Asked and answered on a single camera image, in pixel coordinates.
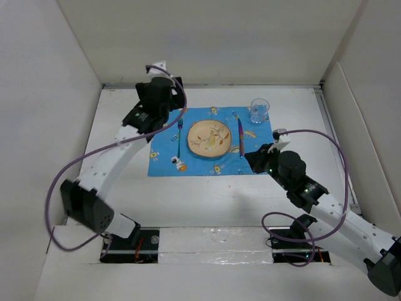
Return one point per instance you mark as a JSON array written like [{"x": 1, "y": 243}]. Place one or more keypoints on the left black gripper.
[{"x": 176, "y": 100}]

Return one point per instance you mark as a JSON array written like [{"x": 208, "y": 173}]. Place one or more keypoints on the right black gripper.
[{"x": 256, "y": 158}]

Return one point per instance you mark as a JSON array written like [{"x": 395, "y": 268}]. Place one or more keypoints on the iridescent fork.
[{"x": 180, "y": 126}]

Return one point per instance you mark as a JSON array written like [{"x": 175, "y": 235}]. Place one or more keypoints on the iridescent knife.
[{"x": 241, "y": 134}]

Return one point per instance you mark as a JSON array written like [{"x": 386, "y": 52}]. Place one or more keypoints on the beige floral plate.
[{"x": 209, "y": 138}]

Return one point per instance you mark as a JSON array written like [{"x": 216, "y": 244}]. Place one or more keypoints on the clear plastic cup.
[{"x": 259, "y": 110}]

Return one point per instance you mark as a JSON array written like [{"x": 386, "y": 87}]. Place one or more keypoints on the blue patterned cloth placemat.
[{"x": 163, "y": 149}]

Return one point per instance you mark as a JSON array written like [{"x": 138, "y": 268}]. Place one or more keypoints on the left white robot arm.
[{"x": 84, "y": 199}]

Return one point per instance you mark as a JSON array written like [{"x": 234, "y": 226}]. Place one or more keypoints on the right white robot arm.
[{"x": 336, "y": 227}]

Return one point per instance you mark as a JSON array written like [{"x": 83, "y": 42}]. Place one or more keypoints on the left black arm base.
[{"x": 144, "y": 251}]

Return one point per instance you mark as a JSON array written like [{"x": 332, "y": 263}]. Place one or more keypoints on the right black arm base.
[{"x": 295, "y": 254}]

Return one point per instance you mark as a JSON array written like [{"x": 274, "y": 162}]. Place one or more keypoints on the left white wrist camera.
[{"x": 157, "y": 69}]

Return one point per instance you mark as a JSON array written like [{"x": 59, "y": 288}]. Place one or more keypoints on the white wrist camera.
[
  {"x": 157, "y": 69},
  {"x": 281, "y": 140}
]

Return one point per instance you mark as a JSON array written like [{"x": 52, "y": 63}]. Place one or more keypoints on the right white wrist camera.
[{"x": 281, "y": 140}]

